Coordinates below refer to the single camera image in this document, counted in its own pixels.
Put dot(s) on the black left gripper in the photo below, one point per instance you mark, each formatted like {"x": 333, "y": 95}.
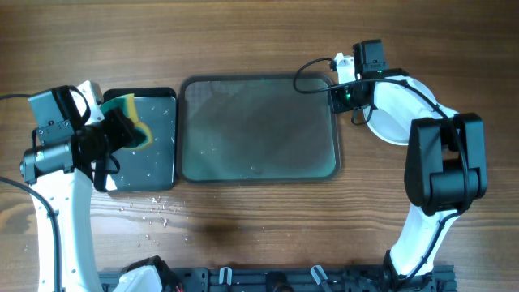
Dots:
{"x": 120, "y": 129}

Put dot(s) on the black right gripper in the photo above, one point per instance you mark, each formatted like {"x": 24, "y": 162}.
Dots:
{"x": 338, "y": 100}

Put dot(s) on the white plate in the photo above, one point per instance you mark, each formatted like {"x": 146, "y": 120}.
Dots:
{"x": 395, "y": 108}

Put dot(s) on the green yellow sponge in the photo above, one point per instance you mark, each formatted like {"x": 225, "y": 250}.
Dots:
{"x": 142, "y": 132}

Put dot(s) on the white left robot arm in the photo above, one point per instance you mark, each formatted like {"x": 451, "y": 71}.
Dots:
{"x": 59, "y": 177}

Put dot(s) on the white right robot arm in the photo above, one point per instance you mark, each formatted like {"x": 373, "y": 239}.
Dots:
{"x": 445, "y": 168}

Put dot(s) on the black water tray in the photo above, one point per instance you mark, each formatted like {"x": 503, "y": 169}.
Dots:
{"x": 151, "y": 168}

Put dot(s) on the dark grey serving tray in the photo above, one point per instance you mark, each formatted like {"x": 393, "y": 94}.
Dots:
{"x": 262, "y": 128}

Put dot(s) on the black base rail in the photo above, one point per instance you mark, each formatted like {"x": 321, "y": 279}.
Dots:
{"x": 363, "y": 278}

